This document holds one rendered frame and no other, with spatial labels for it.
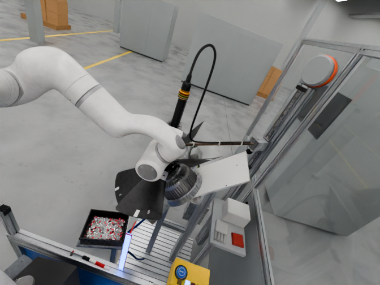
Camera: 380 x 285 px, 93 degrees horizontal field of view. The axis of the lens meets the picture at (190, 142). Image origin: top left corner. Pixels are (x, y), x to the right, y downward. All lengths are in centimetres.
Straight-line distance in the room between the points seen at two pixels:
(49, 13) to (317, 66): 863
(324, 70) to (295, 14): 1257
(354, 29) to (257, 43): 942
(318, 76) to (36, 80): 114
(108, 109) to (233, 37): 588
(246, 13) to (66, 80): 1268
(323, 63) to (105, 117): 103
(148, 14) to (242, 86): 427
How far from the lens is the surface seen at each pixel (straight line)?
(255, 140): 120
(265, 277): 121
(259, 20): 1316
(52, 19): 900
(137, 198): 92
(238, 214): 134
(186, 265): 93
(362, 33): 1546
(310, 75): 119
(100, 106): 54
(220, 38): 624
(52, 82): 58
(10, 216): 114
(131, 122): 53
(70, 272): 79
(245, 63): 642
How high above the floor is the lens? 191
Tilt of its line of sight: 34 degrees down
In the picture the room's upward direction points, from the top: 22 degrees clockwise
